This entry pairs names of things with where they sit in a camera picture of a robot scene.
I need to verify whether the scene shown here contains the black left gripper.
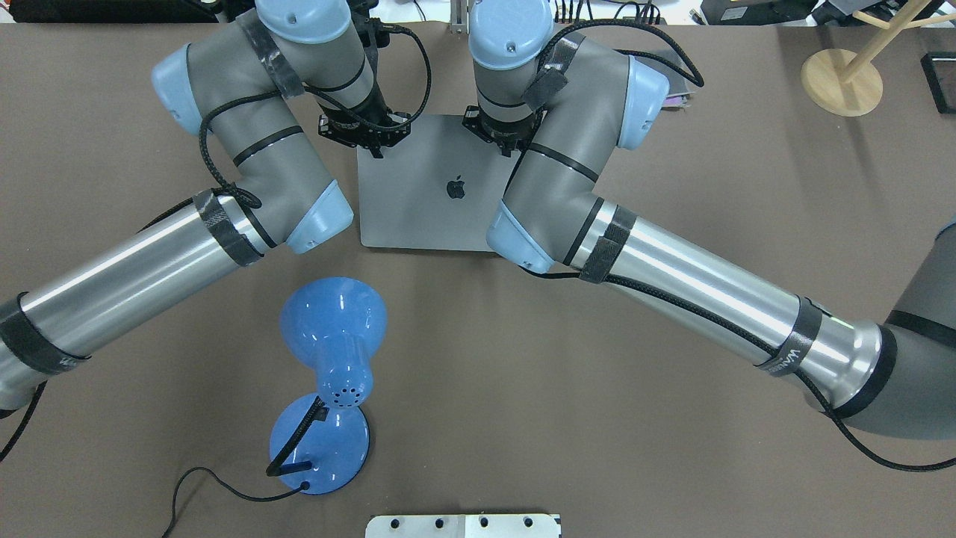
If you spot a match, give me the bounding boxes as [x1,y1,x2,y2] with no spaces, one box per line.
[317,90,413,159]

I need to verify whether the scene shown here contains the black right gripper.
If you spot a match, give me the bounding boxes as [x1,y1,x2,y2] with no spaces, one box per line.
[463,105,538,158]

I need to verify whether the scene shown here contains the grey laptop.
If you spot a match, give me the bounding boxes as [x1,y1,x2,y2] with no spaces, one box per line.
[356,114,519,252]

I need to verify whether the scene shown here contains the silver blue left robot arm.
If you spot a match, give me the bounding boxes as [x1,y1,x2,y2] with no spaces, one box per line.
[2,1,414,416]

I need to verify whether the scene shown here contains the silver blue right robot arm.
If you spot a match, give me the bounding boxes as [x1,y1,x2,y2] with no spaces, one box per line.
[469,1,955,439]

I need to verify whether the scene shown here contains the grey purple folded cloths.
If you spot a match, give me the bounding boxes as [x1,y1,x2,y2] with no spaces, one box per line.
[662,71,695,108]

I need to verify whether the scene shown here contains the blue desk lamp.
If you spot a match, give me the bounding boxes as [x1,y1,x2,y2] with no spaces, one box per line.
[267,278,387,496]

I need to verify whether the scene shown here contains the wooden mug tree stand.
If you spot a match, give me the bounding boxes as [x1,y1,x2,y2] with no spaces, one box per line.
[800,1,955,117]

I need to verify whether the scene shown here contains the black left camera cable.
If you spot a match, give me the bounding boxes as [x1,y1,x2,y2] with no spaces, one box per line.
[198,19,434,210]

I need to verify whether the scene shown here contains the black lamp power cord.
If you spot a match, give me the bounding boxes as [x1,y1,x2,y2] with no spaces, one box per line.
[161,467,311,538]

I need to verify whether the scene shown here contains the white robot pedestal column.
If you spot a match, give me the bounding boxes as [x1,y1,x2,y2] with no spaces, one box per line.
[364,513,563,537]

